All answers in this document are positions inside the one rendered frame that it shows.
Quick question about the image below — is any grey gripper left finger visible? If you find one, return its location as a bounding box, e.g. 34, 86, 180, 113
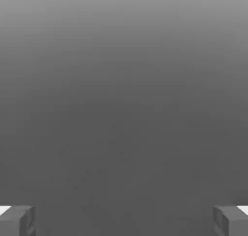
0, 205, 36, 236

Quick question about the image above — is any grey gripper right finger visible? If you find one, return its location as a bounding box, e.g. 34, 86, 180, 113
212, 205, 248, 236

